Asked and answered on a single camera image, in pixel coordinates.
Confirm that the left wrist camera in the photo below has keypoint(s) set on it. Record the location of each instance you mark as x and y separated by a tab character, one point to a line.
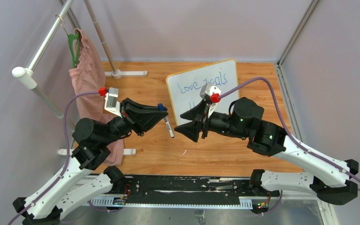
111	102

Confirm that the white whiteboard marker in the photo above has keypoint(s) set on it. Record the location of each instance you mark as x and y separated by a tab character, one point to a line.
167	123

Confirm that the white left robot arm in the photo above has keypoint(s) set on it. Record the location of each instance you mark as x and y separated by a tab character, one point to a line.
60	195

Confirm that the yellow framed whiteboard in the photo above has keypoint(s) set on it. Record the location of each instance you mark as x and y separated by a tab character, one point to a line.
185	87

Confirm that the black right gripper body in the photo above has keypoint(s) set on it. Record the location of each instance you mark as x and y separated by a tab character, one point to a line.
205	123

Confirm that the green clothes hanger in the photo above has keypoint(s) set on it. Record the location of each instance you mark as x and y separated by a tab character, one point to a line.
74	46

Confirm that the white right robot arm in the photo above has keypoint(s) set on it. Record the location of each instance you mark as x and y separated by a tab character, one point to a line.
325	177

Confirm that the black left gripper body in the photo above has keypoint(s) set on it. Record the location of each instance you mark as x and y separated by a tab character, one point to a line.
131	118

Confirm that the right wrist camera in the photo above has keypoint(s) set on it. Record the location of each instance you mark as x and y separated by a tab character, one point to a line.
211	94

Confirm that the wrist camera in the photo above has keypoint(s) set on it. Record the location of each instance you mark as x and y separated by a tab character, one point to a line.
211	94
111	102

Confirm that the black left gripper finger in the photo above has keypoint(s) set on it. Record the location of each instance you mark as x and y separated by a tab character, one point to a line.
135	109
147	121

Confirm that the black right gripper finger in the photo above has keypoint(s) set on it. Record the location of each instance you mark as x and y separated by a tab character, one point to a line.
190	130
192	114

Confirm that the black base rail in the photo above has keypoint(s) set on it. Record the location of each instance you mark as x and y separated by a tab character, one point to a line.
189	192

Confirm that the pink hanging garment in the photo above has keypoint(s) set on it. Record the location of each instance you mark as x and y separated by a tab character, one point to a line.
89	76

